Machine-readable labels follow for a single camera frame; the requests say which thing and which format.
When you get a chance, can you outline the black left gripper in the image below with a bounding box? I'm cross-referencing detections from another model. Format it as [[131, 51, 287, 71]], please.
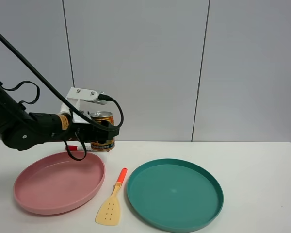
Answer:
[[67, 120, 119, 143]]

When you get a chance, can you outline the gold beverage can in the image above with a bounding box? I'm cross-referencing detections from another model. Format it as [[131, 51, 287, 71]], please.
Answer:
[[90, 111, 115, 152]]

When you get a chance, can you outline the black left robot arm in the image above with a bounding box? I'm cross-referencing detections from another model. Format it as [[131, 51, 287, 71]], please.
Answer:
[[0, 81, 119, 151]]

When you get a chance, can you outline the red capped whiteboard marker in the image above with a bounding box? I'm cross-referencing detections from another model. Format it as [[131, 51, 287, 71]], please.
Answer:
[[65, 145, 93, 151]]

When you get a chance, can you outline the pink round plate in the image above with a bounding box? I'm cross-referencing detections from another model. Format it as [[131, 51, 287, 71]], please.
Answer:
[[13, 152, 105, 215]]

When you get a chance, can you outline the teal round plate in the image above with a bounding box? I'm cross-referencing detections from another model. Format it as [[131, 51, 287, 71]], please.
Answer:
[[126, 158, 224, 233]]

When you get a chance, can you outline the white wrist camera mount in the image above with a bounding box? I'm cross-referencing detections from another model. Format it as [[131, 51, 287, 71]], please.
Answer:
[[58, 87, 113, 130]]

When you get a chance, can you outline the yellow spatula orange handle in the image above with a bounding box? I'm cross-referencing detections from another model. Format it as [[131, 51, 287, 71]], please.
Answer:
[[95, 168, 128, 226]]

